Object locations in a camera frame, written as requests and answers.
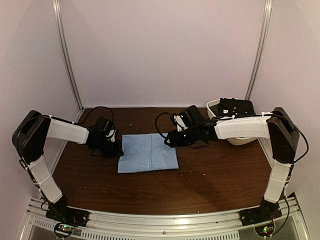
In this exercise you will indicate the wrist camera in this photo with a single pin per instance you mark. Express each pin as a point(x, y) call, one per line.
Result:
point(111, 136)
point(178, 121)

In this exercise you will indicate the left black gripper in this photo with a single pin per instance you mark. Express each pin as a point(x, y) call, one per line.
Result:
point(116, 151)

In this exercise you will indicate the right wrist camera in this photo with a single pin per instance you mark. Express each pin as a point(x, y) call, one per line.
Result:
point(178, 121)

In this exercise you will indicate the left aluminium frame post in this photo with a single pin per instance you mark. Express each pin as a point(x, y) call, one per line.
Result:
point(65, 53)

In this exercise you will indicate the front aluminium rail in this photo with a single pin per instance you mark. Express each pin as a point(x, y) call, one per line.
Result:
point(223, 225)

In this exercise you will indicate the light blue long sleeve shirt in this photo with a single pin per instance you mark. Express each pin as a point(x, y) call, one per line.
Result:
point(146, 153)

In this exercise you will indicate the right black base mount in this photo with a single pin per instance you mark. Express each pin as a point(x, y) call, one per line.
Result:
point(257, 215)

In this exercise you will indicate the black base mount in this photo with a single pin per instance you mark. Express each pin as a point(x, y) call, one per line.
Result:
point(71, 216)
point(257, 215)

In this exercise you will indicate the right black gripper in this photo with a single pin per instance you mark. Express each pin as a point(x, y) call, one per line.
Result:
point(175, 140)

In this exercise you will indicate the right aluminium frame post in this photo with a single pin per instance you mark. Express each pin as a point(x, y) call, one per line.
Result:
point(264, 32)

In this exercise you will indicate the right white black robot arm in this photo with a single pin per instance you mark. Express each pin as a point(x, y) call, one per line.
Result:
point(274, 126)

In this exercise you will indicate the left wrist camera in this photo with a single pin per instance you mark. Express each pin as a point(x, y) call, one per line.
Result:
point(111, 136)

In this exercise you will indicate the white plastic basket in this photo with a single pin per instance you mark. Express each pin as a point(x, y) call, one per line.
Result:
point(236, 141)

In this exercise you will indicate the black folded shirt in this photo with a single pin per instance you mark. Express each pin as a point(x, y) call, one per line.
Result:
point(235, 107)

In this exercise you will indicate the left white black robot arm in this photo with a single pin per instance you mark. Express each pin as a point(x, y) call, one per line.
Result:
point(30, 137)

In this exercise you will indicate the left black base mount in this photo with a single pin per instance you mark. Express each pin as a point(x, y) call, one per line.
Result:
point(71, 216)

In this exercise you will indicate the aluminium frame post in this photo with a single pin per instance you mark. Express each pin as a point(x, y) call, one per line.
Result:
point(65, 53)
point(264, 32)

